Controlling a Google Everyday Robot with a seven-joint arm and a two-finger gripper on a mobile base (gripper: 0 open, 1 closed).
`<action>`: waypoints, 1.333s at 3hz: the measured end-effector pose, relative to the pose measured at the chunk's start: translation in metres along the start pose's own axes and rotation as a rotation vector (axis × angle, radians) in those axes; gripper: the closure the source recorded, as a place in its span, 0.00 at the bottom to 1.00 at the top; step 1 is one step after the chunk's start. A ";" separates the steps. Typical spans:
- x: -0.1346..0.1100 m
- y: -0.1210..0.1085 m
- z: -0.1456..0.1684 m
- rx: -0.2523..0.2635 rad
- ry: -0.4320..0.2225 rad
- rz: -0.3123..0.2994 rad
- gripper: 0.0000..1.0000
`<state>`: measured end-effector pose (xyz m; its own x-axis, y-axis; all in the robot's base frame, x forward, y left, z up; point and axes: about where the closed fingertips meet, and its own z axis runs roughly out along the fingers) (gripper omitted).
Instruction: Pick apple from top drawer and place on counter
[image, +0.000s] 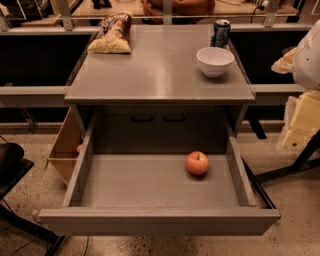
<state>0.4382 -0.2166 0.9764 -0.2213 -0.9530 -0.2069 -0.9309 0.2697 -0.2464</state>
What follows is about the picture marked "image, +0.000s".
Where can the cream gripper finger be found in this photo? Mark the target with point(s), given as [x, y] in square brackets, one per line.
[285, 64]
[301, 122]

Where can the red apple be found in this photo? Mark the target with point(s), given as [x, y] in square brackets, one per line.
[197, 163]

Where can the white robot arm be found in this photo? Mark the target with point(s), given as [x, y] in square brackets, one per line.
[306, 65]

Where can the grey cabinet counter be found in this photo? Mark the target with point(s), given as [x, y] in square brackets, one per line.
[156, 99]

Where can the open grey top drawer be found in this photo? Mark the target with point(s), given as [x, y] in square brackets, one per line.
[154, 194]

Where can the blue soda can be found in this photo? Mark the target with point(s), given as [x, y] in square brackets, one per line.
[221, 30]

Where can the white ceramic bowl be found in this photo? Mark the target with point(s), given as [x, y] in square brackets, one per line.
[214, 61]

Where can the brown yellow chip bag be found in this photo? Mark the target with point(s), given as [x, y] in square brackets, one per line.
[116, 34]

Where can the small orange ball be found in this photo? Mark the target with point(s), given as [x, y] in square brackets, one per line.
[78, 148]

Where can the wooden side box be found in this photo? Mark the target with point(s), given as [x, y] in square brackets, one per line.
[64, 154]

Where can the black chair base left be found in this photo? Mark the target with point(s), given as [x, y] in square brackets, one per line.
[40, 188]

